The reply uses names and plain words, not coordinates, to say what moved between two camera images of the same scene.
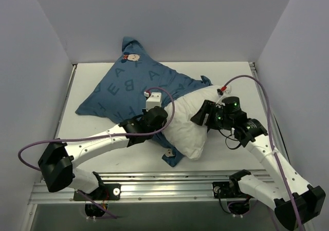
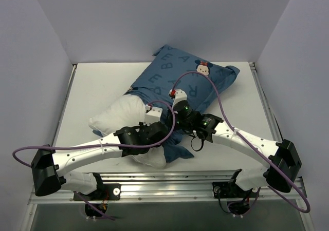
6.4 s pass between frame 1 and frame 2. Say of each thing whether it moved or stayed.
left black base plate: stayed
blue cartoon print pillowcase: moved
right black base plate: stayed
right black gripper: moved
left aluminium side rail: stayed
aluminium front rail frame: stayed
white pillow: moved
